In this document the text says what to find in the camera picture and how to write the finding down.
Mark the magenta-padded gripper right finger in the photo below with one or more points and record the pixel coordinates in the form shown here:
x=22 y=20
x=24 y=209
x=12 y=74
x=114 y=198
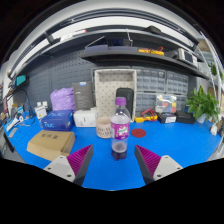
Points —
x=166 y=166

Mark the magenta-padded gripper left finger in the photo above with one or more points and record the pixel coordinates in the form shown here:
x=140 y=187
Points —
x=59 y=166

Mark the clear purple-labelled drink bottle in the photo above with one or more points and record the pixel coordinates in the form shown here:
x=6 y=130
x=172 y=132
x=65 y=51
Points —
x=120 y=128

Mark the brown cardboard box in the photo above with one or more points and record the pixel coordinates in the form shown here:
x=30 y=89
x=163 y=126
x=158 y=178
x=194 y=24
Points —
x=48 y=143

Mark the flat round red coaster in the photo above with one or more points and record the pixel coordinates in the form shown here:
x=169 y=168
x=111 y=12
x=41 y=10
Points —
x=138 y=133

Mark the blue product box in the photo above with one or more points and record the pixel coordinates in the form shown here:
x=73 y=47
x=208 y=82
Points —
x=56 y=120

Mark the black box with white label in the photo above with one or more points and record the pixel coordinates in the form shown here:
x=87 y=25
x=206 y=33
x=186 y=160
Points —
x=166 y=117

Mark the plain black case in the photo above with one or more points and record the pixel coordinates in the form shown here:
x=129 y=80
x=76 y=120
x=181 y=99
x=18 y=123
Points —
x=185 y=117

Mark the yellow multimeter with leads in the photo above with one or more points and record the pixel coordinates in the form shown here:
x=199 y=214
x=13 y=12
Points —
x=146 y=117

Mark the white product box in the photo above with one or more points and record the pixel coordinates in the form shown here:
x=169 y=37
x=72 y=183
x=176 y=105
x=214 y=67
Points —
x=84 y=118

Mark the small white card stand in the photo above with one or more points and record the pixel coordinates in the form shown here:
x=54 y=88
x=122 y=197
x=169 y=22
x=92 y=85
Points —
x=40 y=112

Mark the beige patterned cup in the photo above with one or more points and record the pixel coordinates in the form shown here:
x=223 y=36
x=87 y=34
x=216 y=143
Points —
x=102 y=128

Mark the clear parts organizer box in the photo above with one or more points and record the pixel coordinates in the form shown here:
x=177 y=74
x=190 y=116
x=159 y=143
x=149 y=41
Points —
x=166 y=103

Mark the purple plastic bag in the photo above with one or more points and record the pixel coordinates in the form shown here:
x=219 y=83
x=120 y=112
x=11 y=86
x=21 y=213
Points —
x=62 y=99

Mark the green potted plant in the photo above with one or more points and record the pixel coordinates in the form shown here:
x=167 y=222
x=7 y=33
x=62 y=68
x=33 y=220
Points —
x=201 y=105

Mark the dark grey flat box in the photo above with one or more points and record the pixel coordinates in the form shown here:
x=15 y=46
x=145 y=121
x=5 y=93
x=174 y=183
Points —
x=82 y=96

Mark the black zip pouch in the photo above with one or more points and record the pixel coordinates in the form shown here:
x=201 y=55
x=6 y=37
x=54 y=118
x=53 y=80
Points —
x=128 y=96

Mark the narrow grey drawer cabinet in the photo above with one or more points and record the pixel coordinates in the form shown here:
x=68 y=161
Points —
x=177 y=83

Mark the wide grey drawer cabinet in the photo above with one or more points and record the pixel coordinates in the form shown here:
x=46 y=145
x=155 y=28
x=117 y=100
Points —
x=150 y=80

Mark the beige dotted storage bin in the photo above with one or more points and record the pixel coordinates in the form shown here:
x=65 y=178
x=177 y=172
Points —
x=106 y=86

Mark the teal device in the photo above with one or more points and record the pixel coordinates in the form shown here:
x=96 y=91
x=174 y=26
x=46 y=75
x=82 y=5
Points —
x=20 y=80

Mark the black wall shelf unit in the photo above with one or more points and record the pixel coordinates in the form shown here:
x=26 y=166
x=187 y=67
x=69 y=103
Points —
x=133 y=56

